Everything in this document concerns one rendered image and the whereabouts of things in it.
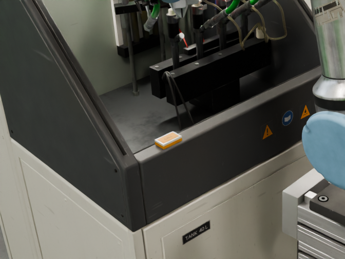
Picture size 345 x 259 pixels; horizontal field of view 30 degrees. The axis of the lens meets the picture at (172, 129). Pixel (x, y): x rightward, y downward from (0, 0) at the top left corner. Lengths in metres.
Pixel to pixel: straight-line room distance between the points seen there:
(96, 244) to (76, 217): 0.09
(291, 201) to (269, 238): 0.62
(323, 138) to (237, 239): 0.84
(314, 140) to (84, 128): 0.65
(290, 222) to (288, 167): 0.52
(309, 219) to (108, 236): 0.55
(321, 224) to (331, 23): 0.42
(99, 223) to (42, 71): 0.37
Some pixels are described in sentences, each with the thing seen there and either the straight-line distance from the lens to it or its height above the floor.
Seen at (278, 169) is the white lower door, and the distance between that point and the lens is 1.63.
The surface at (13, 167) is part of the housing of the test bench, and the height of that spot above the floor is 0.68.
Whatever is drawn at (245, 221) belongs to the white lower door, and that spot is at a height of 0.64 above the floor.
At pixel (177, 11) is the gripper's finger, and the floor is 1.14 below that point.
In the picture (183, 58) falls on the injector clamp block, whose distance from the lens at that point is 1.67.
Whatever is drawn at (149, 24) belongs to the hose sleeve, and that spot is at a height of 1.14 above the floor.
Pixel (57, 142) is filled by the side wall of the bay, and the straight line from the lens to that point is 1.52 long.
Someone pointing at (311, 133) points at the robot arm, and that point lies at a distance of 0.83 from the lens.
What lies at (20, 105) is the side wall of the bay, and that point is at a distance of 1.64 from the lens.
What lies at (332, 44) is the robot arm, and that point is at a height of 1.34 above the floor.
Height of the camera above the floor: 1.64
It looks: 29 degrees down
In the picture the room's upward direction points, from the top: 5 degrees counter-clockwise
